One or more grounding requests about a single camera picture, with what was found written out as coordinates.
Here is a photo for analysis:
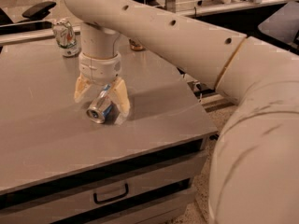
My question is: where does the blue silver redbull can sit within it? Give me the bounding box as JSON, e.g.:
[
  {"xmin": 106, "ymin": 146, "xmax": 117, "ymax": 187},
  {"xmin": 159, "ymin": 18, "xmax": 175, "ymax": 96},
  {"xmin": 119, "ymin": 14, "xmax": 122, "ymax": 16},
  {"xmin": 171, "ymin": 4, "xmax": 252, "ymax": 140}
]
[{"xmin": 86, "ymin": 84, "xmax": 112, "ymax": 124}]

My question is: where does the black drawer handle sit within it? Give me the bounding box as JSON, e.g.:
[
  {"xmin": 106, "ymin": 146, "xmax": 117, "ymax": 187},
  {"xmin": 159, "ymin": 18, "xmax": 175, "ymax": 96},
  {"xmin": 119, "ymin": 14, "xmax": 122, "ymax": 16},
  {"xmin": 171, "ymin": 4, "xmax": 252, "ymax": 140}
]
[{"xmin": 93, "ymin": 183, "xmax": 129, "ymax": 204}]

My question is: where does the black office chair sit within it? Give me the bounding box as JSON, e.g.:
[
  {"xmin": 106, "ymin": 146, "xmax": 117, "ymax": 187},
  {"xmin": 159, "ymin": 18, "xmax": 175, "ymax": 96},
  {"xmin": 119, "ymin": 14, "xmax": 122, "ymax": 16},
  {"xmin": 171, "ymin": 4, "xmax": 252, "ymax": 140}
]
[{"xmin": 0, "ymin": 0, "xmax": 56, "ymax": 35}]

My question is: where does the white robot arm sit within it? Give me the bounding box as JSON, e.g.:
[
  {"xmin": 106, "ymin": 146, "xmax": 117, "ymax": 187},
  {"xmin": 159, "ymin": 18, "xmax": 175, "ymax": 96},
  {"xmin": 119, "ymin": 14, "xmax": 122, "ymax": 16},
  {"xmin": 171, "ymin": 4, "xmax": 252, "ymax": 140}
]
[{"xmin": 64, "ymin": 0, "xmax": 299, "ymax": 224}]

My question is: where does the grey cabinet drawer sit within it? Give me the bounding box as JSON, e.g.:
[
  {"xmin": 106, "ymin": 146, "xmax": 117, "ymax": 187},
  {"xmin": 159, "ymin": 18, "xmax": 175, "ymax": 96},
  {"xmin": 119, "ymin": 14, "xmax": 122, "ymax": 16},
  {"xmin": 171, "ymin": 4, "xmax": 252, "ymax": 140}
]
[{"xmin": 0, "ymin": 152, "xmax": 206, "ymax": 224}]

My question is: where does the white green soda can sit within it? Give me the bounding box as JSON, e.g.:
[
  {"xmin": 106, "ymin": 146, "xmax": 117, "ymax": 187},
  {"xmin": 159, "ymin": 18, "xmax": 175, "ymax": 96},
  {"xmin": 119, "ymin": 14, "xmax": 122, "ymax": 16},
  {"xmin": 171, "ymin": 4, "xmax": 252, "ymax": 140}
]
[{"xmin": 51, "ymin": 19, "xmax": 79, "ymax": 57}]

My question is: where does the orange gold soda can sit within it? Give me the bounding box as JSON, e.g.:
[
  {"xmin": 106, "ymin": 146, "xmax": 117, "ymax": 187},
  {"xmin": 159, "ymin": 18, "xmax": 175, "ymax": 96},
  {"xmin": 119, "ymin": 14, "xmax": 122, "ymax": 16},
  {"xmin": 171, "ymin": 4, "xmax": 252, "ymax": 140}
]
[{"xmin": 129, "ymin": 39, "xmax": 145, "ymax": 51}]

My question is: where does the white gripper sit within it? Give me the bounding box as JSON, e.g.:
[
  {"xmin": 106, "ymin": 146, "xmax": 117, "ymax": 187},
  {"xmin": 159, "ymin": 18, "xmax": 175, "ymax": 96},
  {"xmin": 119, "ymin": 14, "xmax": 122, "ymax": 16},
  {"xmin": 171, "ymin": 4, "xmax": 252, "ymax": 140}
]
[{"xmin": 74, "ymin": 53, "xmax": 130, "ymax": 116}]

